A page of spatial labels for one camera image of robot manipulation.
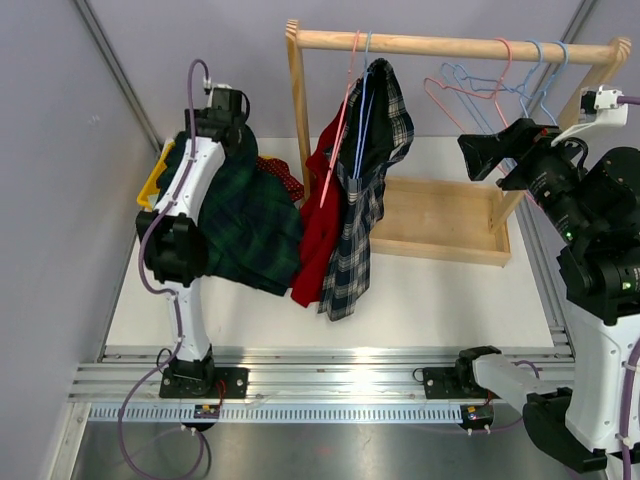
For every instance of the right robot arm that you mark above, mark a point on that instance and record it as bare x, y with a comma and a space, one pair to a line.
596, 213

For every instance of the yellow plastic tray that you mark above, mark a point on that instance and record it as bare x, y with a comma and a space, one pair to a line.
148, 195

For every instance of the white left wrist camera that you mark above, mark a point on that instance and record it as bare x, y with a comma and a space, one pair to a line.
209, 86

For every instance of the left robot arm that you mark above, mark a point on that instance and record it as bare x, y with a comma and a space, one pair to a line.
174, 248

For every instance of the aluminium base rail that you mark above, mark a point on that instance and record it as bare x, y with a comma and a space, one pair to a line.
343, 385

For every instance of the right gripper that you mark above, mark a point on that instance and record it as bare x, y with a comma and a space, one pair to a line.
526, 141

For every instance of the blue hanger with dotted skirt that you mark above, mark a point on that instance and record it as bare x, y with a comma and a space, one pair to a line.
456, 74

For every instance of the pink hanger with green skirt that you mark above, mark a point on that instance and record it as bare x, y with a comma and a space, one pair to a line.
489, 94

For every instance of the red polka dot skirt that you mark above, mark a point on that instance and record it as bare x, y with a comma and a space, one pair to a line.
280, 169

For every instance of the navy white plaid skirt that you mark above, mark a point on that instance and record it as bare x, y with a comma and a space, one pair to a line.
389, 136

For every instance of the wooden clothes rack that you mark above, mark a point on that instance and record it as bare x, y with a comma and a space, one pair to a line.
438, 219

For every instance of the dark green plaid skirt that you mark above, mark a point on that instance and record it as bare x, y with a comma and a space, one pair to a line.
251, 225

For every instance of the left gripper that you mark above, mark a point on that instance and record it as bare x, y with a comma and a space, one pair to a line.
200, 114

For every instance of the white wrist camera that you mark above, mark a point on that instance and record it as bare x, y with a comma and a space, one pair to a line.
600, 110
209, 86

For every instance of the pink hanger left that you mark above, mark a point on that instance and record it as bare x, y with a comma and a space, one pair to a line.
338, 139

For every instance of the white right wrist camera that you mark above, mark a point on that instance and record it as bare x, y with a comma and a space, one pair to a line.
600, 110

